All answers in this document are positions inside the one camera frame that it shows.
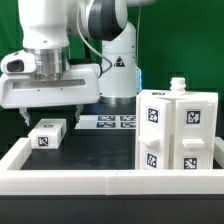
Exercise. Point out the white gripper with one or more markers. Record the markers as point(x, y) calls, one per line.
point(79, 85)

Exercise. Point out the white cabinet top block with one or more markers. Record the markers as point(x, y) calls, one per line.
point(48, 134)

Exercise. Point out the white cabinet body box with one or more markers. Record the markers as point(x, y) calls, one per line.
point(176, 92)

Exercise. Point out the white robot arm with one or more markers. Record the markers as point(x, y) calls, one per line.
point(43, 74)

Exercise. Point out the white base tag plate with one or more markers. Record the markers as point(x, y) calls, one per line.
point(106, 122)

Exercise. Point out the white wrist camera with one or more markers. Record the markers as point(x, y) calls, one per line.
point(19, 62)

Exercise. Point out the white U-shaped obstacle wall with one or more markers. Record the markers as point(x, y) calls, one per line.
point(14, 180)

